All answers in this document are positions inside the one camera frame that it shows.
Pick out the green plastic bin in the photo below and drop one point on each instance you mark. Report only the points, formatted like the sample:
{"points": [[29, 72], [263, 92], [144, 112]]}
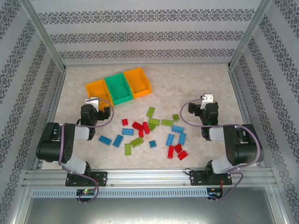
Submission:
{"points": [[119, 88]]}

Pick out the small red lego brick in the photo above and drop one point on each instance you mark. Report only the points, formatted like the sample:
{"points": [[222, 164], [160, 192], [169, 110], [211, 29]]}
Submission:
{"points": [[178, 148], [141, 133], [124, 122]]}

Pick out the small lime green lego brick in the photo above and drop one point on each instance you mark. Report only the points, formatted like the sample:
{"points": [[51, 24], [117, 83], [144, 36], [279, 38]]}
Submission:
{"points": [[175, 117], [151, 127]]}

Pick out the small circuit board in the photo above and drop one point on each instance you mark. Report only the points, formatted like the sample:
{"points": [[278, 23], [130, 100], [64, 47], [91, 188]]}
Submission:
{"points": [[86, 192], [215, 193]]}

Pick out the long lime green lego brick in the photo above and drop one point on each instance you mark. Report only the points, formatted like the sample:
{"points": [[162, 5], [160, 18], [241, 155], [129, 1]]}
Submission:
{"points": [[137, 142], [151, 112], [128, 149], [154, 121], [167, 122]]}

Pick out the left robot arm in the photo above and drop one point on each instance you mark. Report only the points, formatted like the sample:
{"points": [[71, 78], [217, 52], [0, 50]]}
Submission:
{"points": [[70, 149]]}

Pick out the orange plastic bin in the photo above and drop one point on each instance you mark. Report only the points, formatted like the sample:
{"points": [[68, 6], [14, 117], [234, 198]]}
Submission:
{"points": [[137, 79], [98, 89]]}

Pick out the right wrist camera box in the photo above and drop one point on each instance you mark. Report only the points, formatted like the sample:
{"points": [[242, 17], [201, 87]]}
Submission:
{"points": [[207, 99]]}

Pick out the aluminium frame post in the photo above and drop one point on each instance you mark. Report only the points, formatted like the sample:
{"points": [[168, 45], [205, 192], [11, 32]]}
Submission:
{"points": [[42, 35], [250, 35]]}

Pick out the grey metal shelf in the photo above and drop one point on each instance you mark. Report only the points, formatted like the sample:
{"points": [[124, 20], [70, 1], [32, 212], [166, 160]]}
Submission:
{"points": [[149, 211]]}

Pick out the aluminium front rail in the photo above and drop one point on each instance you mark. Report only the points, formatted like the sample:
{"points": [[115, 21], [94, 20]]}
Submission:
{"points": [[149, 177]]}

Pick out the long blue lego brick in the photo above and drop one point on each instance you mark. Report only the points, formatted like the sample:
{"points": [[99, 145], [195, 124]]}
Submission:
{"points": [[170, 139], [118, 141], [128, 131], [105, 140], [177, 129], [182, 138]]}

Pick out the small blue lego brick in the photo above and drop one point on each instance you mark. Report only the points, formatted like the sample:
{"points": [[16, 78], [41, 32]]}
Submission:
{"points": [[153, 144]]}

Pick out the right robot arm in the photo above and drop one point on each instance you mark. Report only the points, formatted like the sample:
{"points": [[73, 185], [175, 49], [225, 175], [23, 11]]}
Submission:
{"points": [[236, 144]]}

